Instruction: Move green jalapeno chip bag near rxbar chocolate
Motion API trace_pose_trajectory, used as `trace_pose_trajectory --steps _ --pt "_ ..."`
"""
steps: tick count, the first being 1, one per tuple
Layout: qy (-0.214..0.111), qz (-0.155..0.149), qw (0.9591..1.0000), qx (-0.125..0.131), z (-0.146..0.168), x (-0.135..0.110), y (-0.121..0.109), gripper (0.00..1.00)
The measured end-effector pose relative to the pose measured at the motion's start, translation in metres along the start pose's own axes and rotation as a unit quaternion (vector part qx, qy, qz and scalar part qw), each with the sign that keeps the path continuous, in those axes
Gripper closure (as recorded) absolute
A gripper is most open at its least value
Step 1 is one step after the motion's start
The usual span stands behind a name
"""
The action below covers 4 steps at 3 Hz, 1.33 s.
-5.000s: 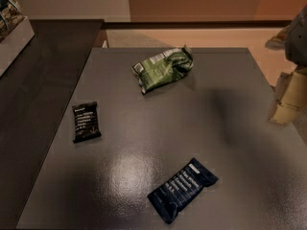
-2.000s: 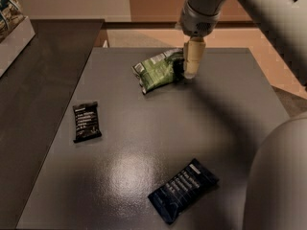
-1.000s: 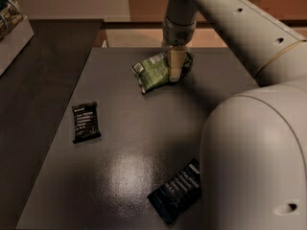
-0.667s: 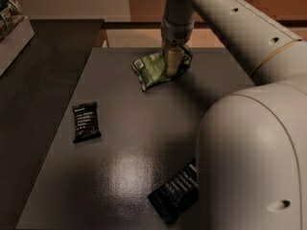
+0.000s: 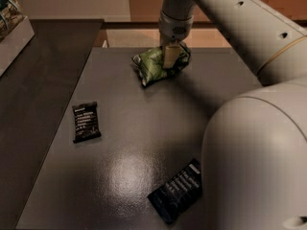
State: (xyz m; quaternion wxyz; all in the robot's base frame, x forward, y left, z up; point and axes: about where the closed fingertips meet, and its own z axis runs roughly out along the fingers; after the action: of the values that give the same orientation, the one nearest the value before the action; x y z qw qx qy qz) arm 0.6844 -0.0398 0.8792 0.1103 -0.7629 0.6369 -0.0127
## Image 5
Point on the dark side counter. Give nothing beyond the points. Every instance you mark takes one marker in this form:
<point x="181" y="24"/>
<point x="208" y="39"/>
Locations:
<point x="34" y="93"/>

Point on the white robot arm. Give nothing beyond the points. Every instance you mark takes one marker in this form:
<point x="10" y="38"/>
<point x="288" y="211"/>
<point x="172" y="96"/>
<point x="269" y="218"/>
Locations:
<point x="254" y="150"/>

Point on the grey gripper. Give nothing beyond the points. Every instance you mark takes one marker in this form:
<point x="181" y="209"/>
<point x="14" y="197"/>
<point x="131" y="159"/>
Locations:
<point x="174" y="30"/>

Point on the dark blue rxbar bar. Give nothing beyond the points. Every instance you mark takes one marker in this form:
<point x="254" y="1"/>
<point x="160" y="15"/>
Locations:
<point x="175" y="196"/>

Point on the green jalapeno chip bag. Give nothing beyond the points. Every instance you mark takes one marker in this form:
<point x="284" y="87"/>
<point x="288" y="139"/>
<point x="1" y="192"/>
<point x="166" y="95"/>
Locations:
<point x="149" y="64"/>

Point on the white snack display box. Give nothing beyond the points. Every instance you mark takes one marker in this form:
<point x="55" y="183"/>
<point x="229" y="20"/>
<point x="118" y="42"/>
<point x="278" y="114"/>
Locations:
<point x="16" y="32"/>

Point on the black rxbar chocolate bar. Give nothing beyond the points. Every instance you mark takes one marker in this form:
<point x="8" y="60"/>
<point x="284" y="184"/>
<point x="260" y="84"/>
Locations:
<point x="86" y="122"/>

